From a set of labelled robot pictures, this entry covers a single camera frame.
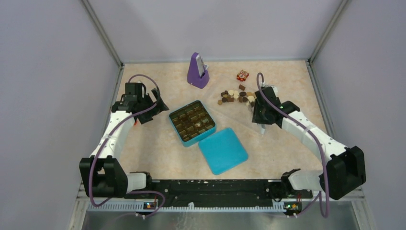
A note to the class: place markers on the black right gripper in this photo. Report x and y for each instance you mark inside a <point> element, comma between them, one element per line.
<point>256,118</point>

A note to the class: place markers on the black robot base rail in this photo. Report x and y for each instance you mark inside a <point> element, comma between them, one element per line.
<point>222,195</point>

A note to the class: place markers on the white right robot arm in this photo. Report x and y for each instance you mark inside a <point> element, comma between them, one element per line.
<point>343,167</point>

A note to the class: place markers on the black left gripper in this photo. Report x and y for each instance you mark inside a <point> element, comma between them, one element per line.
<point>147,117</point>

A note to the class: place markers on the purple phone stand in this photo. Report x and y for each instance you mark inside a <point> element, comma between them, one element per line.
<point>197,75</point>

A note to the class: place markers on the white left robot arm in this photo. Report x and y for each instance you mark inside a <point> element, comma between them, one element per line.
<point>101,172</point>

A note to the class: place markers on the teal box lid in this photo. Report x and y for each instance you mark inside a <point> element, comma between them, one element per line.
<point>223,151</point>

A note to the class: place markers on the teal chocolate box with tray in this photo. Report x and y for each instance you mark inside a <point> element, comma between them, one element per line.
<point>184,119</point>

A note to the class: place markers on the red small candy box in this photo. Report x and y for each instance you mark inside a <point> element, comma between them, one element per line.
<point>242,76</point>

